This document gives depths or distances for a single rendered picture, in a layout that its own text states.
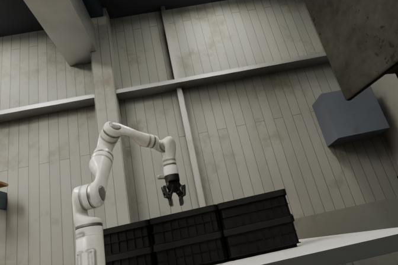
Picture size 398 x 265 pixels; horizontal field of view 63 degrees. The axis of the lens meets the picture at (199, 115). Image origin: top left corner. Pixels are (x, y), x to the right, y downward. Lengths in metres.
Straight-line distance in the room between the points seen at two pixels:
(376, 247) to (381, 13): 1.58
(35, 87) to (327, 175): 4.44
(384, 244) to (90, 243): 0.88
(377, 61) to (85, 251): 1.90
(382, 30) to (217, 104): 3.00
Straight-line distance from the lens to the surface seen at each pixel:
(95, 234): 1.22
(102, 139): 1.59
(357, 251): 0.98
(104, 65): 4.99
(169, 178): 1.66
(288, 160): 4.66
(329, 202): 4.71
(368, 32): 2.35
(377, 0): 2.32
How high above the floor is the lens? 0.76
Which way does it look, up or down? 22 degrees up
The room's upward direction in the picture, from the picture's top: 12 degrees counter-clockwise
